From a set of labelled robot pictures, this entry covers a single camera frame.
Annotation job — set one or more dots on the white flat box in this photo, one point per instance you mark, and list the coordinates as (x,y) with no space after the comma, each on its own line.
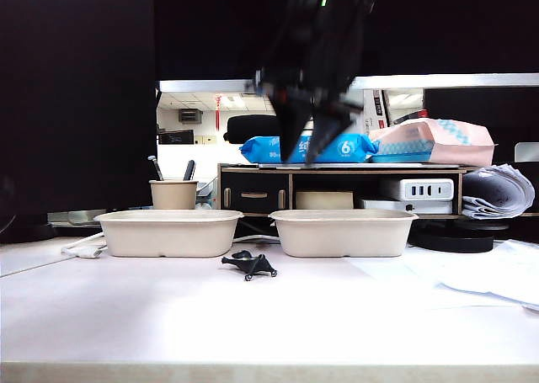
(391,206)

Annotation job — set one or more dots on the black round stand base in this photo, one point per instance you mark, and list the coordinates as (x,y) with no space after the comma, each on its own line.
(455,242)

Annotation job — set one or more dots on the background computer monitor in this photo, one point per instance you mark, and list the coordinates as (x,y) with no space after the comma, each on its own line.
(177,137)

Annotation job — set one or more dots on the beige box inside shelf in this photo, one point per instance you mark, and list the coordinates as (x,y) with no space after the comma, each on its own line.
(324,200)

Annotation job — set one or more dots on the white paper stack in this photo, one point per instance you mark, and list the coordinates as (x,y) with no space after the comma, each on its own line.
(501,273)

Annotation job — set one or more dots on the white printed carton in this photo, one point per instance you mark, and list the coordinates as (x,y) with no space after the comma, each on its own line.
(377,109)

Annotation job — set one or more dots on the flat white paper sheet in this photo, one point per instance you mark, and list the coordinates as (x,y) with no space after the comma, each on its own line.
(396,273)

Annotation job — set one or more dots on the black monitor with silver bezel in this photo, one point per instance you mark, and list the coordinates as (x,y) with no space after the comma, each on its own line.
(442,29)

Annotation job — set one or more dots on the silver monitor base plate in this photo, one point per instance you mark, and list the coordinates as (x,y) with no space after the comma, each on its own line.
(76,218)

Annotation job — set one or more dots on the red hanging ornament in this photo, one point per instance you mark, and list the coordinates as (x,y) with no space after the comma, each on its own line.
(218,105)

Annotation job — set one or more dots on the grey wall box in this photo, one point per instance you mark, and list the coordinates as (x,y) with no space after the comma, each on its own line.
(190,116)

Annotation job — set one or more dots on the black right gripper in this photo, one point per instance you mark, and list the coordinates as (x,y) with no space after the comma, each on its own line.
(324,63)

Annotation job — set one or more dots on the blue wet wipes pack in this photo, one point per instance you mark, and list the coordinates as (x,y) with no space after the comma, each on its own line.
(261,149)

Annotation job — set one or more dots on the rolled stack of papers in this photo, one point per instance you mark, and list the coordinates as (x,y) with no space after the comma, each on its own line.
(497,189)

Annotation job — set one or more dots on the black office chair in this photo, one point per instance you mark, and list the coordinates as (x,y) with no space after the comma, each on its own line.
(252,128)

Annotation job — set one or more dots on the pink tissue pack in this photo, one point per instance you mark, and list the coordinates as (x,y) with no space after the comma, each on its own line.
(446,145)

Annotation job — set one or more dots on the small black dinosaur toy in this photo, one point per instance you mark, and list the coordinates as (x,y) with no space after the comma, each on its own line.
(250,266)

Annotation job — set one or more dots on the thin grey laptop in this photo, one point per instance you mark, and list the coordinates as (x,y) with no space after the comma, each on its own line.
(379,166)

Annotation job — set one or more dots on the black monitor stand foot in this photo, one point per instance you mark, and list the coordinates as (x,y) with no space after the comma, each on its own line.
(29,232)

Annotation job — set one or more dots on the white rounded panel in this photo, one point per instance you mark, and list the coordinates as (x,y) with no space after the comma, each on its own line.
(528,152)

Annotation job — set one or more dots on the large black monitor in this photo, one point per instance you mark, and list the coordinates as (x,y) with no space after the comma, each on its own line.
(76,105)

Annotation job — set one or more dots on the dark wooden desk shelf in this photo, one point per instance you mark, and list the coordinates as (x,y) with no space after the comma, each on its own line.
(257,179)

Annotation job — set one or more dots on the black background panel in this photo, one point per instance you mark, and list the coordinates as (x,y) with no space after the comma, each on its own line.
(484,109)

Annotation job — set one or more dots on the beige paper box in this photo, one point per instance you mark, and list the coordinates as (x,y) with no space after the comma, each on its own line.
(345,235)
(168,235)

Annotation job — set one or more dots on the beige paper cup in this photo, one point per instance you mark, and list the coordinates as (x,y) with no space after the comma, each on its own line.
(173,195)

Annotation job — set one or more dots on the white power strip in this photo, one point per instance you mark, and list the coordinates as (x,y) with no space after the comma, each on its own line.
(425,189)

